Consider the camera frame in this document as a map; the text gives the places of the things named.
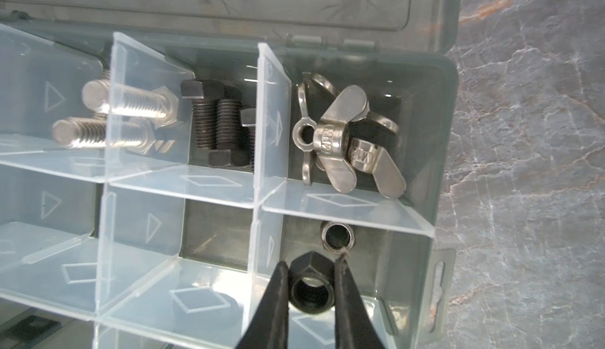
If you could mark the black bolts in box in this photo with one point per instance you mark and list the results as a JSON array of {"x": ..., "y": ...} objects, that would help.
[{"x": 216, "y": 121}]

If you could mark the silver nut in box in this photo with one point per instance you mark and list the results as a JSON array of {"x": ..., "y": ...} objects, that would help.
[{"x": 337, "y": 237}]

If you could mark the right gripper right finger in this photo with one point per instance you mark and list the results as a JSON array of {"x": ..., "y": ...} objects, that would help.
[{"x": 353, "y": 327}]

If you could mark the silver bolts in box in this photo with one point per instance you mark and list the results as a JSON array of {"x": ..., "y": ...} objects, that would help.
[{"x": 124, "y": 117}]

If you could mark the black hex nut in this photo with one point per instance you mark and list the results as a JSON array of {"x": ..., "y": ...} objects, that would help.
[{"x": 311, "y": 283}]

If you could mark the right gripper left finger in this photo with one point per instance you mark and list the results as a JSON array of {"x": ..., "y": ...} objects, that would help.
[{"x": 269, "y": 326}]

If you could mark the silver wing nuts in box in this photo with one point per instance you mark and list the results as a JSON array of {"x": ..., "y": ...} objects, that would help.
[{"x": 328, "y": 144}]

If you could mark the green compartment organizer box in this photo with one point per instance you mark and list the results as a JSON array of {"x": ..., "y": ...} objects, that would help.
[{"x": 224, "y": 173}]

